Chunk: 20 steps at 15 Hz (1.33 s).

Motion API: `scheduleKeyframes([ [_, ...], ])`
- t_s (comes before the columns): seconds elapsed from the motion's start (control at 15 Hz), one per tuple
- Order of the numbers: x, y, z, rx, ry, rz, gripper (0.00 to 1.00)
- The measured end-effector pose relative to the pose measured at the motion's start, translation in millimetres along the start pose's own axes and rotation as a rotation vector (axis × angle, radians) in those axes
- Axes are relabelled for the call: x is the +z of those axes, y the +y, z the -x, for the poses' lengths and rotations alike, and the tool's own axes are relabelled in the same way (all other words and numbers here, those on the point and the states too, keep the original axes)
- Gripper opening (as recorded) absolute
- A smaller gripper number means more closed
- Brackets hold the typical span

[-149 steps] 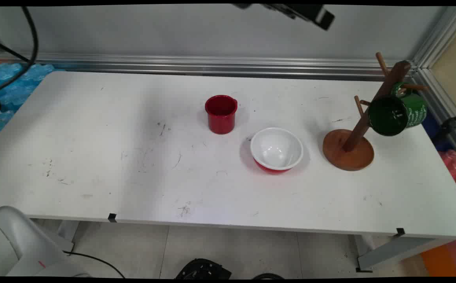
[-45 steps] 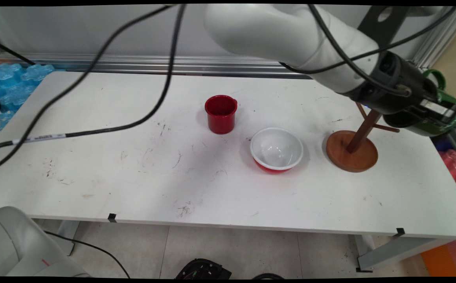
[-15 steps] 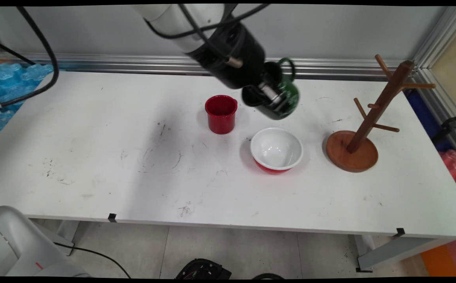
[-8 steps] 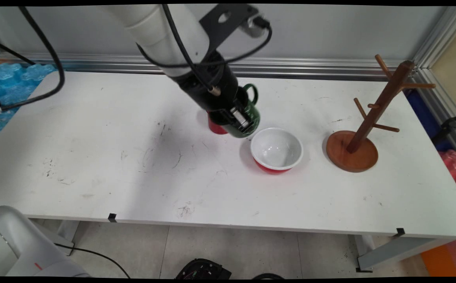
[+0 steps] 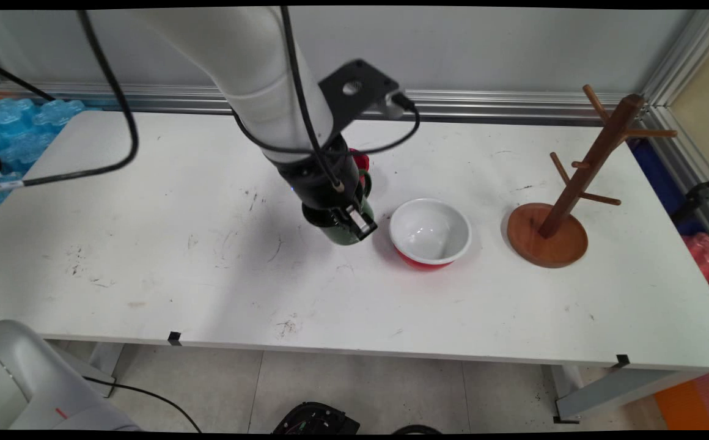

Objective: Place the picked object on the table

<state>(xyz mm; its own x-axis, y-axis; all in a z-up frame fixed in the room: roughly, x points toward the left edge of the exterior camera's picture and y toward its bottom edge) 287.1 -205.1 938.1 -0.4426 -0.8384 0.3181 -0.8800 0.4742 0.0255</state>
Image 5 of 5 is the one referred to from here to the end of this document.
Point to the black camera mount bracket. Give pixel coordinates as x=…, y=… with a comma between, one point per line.
x=354, y=98

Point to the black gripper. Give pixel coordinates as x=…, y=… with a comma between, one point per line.
x=324, y=177

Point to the brown wooden mug tree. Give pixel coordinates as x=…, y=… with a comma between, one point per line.
x=550, y=232

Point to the small red cup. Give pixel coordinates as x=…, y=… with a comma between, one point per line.
x=360, y=160

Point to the blue box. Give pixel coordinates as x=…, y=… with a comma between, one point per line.
x=657, y=177

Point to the red bowl white inside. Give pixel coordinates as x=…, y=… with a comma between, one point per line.
x=431, y=235

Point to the black tape piece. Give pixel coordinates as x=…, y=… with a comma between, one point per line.
x=621, y=361
x=175, y=338

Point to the orange floor mat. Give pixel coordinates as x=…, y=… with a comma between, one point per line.
x=687, y=403

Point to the dark green enamel mug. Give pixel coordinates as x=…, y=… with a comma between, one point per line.
x=342, y=235

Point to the long aluminium frame rail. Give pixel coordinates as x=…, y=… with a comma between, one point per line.
x=684, y=165

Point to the short aluminium frame rail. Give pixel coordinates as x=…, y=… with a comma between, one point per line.
x=483, y=104

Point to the black device on floor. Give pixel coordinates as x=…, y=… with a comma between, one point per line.
x=315, y=420

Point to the grey metal table leg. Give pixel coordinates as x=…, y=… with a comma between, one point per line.
x=101, y=363
x=623, y=391

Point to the beige board panel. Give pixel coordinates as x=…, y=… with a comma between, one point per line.
x=706, y=98

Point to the pink foam padding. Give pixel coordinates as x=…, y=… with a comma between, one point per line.
x=706, y=256

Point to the aluminium frame corner post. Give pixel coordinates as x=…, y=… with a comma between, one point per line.
x=684, y=55

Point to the black camera stand pole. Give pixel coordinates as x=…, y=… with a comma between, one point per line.
x=700, y=194

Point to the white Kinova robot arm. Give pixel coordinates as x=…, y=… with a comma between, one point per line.
x=238, y=61

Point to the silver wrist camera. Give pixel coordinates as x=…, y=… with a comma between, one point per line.
x=394, y=104

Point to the grey rounded machine housing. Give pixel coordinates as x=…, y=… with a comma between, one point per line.
x=30, y=379

